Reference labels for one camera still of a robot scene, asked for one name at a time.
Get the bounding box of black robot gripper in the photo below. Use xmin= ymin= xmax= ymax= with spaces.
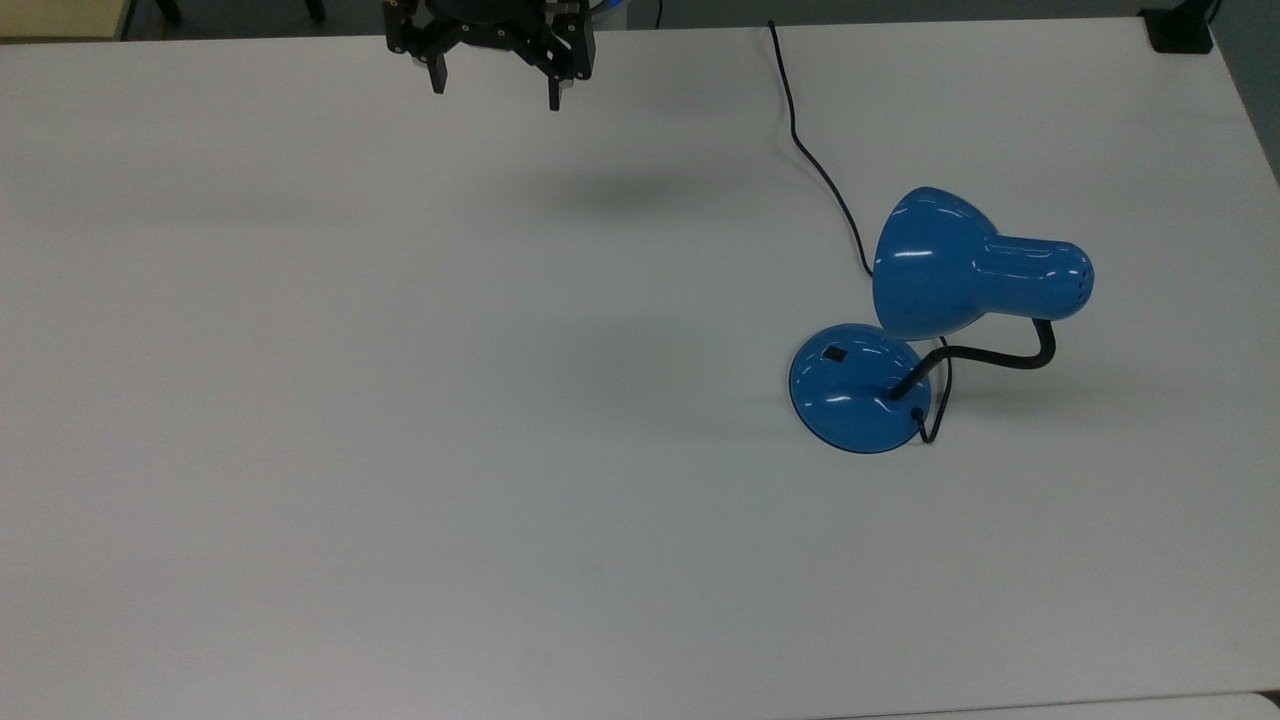
xmin=385 ymin=0 xmax=598 ymax=112

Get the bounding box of blue gooseneck desk lamp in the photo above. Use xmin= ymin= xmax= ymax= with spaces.
xmin=788 ymin=186 xmax=1095 ymax=456

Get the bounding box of light wooden cabinet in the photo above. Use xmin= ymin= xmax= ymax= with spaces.
xmin=0 ymin=0 xmax=135 ymax=42

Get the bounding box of black lamp power cable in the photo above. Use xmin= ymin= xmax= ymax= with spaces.
xmin=767 ymin=20 xmax=953 ymax=445

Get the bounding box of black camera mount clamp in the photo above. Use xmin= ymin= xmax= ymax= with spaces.
xmin=1139 ymin=0 xmax=1223 ymax=55

